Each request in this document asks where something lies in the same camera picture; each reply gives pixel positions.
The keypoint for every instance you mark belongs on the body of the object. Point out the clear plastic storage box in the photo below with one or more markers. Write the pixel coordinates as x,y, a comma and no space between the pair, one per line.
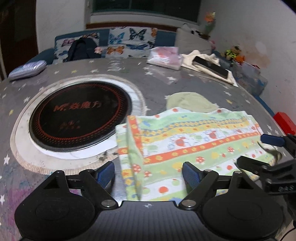
251,77

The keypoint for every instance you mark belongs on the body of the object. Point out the panda plush toy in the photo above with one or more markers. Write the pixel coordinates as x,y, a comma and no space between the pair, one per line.
193,29

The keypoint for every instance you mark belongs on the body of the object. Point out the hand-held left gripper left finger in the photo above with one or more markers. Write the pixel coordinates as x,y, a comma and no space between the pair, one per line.
106,174

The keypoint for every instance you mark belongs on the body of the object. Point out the black smartphone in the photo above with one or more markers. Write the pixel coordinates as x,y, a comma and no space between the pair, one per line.
210,67

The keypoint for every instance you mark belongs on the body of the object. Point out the orange toy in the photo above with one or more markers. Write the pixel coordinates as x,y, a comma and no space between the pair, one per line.
241,58

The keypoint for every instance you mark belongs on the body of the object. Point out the black backpack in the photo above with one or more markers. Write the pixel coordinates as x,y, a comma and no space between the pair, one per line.
82,49

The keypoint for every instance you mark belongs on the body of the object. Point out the red plastic stool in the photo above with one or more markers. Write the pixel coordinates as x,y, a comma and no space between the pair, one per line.
286,122

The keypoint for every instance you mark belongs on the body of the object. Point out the large butterfly print cushion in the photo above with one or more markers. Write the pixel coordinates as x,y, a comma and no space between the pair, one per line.
129,41

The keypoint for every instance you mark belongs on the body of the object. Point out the brown wooden rail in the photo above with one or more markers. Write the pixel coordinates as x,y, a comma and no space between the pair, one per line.
129,26

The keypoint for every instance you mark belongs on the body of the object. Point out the small pink doll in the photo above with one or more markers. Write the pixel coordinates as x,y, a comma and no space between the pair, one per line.
98,49

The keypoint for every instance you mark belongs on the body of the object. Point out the grey pillow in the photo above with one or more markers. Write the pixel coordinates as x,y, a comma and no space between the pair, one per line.
192,42

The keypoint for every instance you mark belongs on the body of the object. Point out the round black induction cooktop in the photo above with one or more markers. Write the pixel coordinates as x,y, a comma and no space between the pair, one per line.
78,115

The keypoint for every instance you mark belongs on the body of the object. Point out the small butterfly print cushion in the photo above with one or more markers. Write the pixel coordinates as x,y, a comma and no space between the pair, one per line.
61,46

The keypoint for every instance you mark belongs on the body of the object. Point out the pink plastic bag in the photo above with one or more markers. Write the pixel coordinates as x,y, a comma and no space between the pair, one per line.
164,58

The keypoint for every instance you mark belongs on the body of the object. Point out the blue striped pouch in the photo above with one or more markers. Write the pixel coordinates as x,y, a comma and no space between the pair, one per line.
27,69

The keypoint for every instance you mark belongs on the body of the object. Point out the brown teddy bear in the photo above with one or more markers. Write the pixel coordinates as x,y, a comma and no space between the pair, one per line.
232,53

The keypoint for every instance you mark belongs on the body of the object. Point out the cream cloth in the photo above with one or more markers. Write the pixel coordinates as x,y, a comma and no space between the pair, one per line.
188,61

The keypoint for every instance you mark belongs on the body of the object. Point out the dark window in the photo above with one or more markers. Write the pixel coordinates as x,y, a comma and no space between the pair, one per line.
143,9

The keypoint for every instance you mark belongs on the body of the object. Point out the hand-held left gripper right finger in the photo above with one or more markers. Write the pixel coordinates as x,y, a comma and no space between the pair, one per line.
191,174

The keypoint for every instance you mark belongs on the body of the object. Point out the colourful pinwheel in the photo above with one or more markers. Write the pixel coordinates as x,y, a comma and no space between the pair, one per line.
210,22

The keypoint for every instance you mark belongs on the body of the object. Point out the brown wooden door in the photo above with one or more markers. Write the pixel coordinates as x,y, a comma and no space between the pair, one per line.
16,34

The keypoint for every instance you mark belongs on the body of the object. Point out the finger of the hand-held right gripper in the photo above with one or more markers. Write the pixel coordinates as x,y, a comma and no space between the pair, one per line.
271,139
249,164

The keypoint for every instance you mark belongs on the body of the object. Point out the green patterned children's garment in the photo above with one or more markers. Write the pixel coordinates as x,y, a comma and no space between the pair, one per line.
185,139

